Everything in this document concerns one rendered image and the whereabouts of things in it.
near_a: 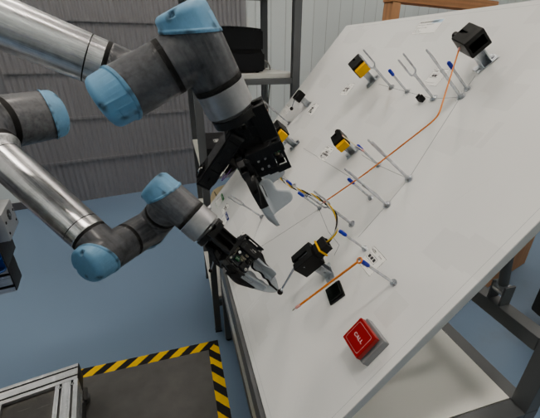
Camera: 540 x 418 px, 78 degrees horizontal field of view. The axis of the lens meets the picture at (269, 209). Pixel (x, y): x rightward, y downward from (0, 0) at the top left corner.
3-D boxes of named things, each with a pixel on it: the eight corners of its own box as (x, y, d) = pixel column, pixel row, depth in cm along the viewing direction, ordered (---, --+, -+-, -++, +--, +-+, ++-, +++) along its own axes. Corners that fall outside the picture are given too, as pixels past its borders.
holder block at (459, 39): (474, 45, 77) (456, 15, 73) (503, 59, 68) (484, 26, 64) (456, 60, 79) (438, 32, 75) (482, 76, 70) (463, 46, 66)
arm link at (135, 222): (107, 239, 73) (125, 212, 67) (143, 218, 82) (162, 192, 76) (131, 265, 73) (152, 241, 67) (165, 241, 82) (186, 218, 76)
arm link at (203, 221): (178, 232, 73) (201, 206, 76) (194, 245, 74) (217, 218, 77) (182, 227, 66) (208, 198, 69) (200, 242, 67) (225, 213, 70)
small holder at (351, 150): (352, 134, 97) (337, 119, 93) (362, 150, 90) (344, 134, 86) (341, 145, 99) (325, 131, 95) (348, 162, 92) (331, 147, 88)
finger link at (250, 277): (277, 303, 71) (245, 276, 69) (267, 301, 76) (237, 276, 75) (285, 291, 72) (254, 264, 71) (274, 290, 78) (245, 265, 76)
